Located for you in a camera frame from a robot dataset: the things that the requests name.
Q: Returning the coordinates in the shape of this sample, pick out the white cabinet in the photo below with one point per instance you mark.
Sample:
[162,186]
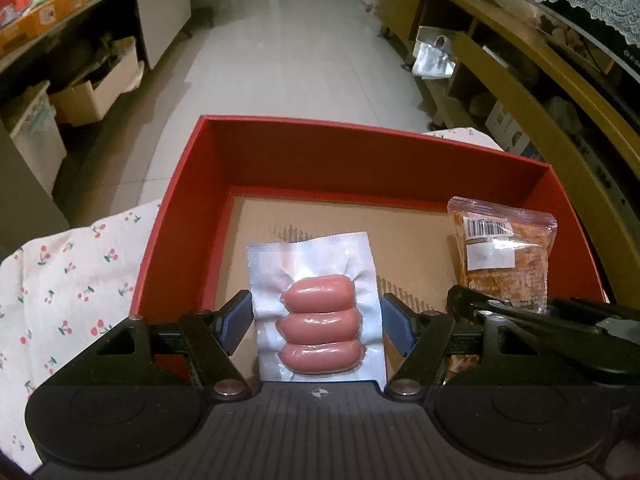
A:
[165,10]

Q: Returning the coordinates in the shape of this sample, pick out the orange carton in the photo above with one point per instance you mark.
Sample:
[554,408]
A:
[40,17]

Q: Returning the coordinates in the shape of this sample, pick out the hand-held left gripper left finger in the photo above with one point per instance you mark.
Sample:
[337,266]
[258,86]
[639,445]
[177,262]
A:
[237,320]

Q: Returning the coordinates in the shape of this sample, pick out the white storage box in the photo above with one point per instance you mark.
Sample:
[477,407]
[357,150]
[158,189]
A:
[35,135]

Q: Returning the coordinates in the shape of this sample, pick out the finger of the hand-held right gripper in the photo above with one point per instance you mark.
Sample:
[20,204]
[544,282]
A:
[575,306]
[480,302]

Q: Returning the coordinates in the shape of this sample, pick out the curved wooden shelf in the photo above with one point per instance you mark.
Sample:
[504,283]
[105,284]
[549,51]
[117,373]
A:
[550,75]

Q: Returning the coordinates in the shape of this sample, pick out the silver bag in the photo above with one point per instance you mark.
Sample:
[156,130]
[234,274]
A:
[434,57]

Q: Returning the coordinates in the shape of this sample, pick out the white printed box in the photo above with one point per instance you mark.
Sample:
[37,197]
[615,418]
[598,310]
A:
[510,130]

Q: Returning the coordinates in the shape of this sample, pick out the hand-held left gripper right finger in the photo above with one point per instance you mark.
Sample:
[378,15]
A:
[397,325]

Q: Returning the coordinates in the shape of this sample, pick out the vacuum-packed sausage packet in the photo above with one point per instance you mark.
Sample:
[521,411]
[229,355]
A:
[320,320]

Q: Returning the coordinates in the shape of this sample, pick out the red cardboard box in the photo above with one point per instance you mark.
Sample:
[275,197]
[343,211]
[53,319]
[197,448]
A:
[350,160]

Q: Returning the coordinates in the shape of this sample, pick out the open cardboard box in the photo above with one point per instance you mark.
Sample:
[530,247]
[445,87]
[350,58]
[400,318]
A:
[95,95]

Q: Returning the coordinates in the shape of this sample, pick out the orange-brown snack packet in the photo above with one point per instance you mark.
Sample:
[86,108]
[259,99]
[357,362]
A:
[505,260]

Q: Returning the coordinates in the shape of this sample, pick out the dark counter with goods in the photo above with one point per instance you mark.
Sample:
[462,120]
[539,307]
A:
[60,40]

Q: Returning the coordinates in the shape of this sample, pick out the cherry print tablecloth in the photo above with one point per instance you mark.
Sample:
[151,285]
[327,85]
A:
[75,280]

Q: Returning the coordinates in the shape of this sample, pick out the brown cardboard liner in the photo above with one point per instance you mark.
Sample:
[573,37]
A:
[410,240]

